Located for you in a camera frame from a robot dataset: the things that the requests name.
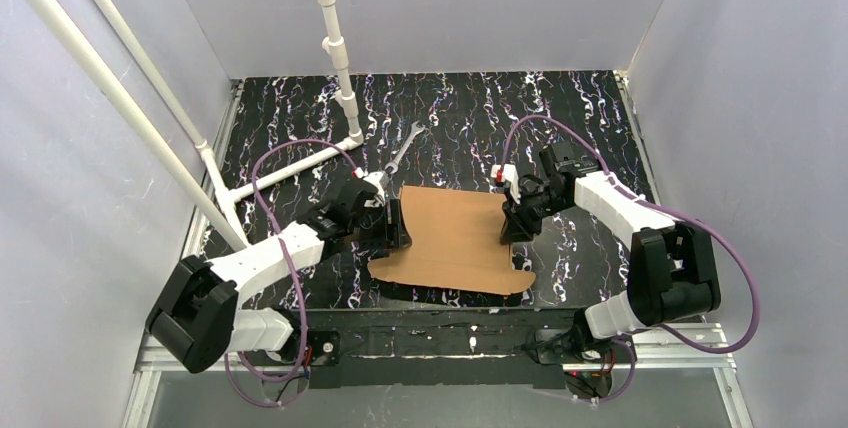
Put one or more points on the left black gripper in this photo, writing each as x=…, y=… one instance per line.
x=389, y=223

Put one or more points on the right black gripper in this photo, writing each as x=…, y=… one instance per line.
x=516, y=214

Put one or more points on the brown cardboard box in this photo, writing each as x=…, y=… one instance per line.
x=455, y=244

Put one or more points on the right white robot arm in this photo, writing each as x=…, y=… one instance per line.
x=672, y=269

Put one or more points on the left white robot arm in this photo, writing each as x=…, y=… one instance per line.
x=200, y=316

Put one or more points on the silver wrench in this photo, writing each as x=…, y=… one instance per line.
x=416, y=128

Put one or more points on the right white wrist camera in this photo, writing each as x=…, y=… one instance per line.
x=505, y=176

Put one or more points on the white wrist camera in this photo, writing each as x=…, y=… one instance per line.
x=505, y=176
x=379, y=180

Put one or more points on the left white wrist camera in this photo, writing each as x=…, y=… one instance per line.
x=379, y=180

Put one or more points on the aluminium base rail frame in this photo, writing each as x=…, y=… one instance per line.
x=394, y=334

